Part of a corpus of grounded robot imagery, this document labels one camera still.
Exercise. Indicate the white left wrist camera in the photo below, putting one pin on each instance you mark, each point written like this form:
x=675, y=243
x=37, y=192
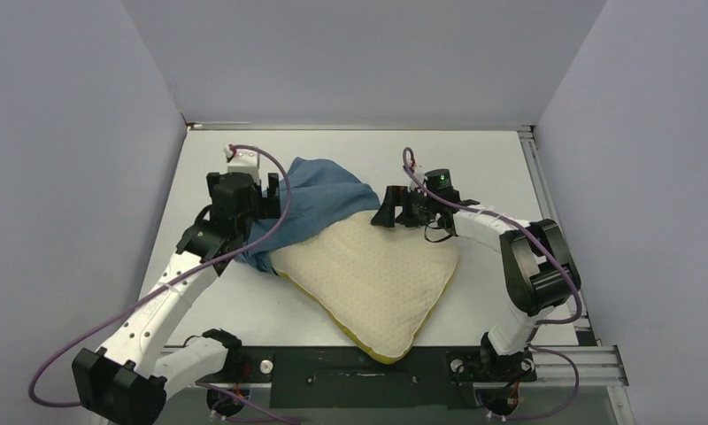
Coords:
x=242, y=161

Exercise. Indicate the aluminium frame rail right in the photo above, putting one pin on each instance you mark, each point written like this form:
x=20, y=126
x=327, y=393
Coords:
x=576, y=306

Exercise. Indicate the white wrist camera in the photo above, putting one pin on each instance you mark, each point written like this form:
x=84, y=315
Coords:
x=416, y=175
x=242, y=161

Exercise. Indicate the yellow white pillow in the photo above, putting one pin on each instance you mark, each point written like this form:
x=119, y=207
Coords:
x=378, y=285

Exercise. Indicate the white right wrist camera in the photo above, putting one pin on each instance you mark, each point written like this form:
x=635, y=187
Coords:
x=416, y=175

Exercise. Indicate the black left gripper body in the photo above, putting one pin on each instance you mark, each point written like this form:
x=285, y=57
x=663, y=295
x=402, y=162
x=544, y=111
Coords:
x=260, y=210

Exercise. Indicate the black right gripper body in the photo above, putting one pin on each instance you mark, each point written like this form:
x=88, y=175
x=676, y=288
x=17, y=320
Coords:
x=416, y=206

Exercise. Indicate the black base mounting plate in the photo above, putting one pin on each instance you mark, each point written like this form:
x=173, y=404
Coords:
x=344, y=377

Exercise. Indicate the blue pillowcase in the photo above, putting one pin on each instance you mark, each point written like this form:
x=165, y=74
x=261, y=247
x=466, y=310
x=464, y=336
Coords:
x=323, y=193

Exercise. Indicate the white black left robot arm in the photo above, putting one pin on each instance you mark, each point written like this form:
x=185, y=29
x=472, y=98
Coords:
x=127, y=379

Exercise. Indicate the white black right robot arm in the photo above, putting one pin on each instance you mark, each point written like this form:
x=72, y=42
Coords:
x=539, y=271

